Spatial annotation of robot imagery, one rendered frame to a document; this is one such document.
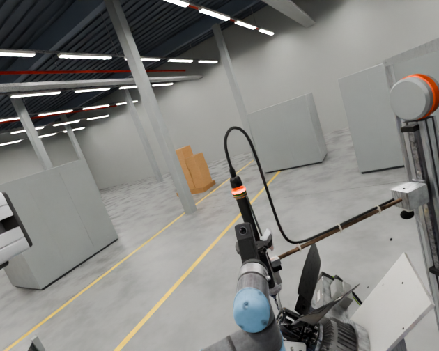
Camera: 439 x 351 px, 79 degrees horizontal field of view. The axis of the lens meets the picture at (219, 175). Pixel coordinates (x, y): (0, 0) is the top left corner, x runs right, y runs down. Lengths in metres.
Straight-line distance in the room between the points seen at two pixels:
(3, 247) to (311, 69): 12.86
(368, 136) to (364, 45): 7.00
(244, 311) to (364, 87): 5.72
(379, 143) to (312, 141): 2.22
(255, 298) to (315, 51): 12.57
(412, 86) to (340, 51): 11.70
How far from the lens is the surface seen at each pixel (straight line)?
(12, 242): 0.24
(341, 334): 1.19
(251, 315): 0.61
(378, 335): 1.18
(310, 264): 1.27
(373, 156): 6.33
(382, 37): 12.79
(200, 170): 8.92
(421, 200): 1.22
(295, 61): 13.10
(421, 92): 1.15
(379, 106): 6.13
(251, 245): 0.75
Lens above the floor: 2.03
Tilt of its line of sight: 11 degrees down
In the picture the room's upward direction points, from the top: 19 degrees counter-clockwise
